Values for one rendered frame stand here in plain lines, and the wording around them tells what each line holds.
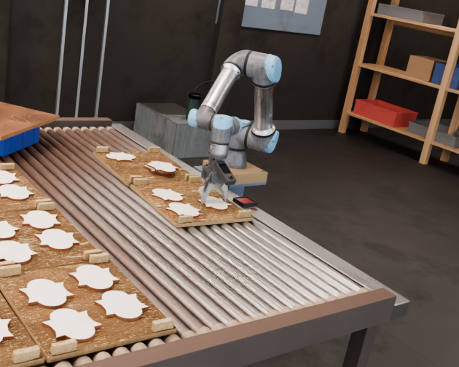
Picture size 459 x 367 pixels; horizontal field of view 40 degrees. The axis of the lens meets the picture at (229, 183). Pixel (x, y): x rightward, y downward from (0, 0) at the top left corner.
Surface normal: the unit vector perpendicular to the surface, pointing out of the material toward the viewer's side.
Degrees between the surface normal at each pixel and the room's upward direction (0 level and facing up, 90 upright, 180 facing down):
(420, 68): 90
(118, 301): 0
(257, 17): 90
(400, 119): 90
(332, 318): 90
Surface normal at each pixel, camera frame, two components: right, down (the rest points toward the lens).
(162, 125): -0.78, 0.07
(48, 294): 0.17, -0.93
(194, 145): 0.60, 0.35
